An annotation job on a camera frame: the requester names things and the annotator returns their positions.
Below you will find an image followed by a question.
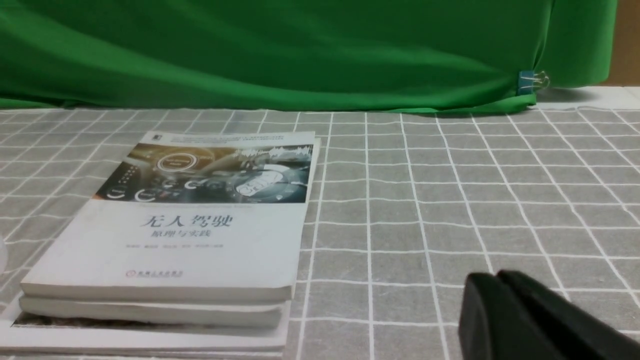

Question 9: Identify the white middle book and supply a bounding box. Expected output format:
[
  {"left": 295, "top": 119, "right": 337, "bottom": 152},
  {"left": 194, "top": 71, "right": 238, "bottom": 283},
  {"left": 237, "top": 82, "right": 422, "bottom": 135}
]
[{"left": 18, "top": 295, "right": 291, "bottom": 328}]

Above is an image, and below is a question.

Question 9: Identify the large bottom magazine book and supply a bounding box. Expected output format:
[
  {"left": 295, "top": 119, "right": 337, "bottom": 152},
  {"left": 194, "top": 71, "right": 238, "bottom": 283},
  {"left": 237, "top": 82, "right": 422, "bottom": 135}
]
[{"left": 1, "top": 281, "right": 290, "bottom": 356}]

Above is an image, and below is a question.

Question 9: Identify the blue binder clip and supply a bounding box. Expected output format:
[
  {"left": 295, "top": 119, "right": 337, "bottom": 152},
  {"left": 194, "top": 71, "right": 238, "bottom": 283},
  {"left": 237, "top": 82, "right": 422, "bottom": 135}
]
[{"left": 516, "top": 70, "right": 550, "bottom": 96}]

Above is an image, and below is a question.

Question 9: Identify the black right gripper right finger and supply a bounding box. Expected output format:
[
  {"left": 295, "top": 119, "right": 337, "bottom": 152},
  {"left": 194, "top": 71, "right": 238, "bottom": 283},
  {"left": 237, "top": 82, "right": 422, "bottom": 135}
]
[{"left": 497, "top": 269, "right": 640, "bottom": 360}]

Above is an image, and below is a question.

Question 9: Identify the white self-driving top book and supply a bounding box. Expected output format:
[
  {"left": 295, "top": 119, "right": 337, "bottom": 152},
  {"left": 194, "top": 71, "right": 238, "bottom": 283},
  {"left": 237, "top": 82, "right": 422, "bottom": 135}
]
[{"left": 21, "top": 131, "right": 321, "bottom": 303}]

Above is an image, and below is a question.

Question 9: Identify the green backdrop cloth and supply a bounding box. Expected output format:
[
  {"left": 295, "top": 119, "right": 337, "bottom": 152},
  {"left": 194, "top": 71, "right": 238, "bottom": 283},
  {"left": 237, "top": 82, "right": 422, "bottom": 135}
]
[{"left": 0, "top": 0, "right": 618, "bottom": 114}]

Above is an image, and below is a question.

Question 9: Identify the grey checked tablecloth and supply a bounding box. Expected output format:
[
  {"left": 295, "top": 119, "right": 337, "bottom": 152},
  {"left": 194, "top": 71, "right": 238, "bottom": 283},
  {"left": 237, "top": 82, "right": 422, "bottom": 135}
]
[{"left": 0, "top": 108, "right": 640, "bottom": 360}]

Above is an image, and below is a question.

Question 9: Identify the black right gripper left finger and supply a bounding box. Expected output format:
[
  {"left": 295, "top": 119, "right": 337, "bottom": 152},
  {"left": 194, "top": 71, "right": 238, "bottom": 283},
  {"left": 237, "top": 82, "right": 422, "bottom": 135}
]
[{"left": 458, "top": 273, "right": 566, "bottom": 360}]

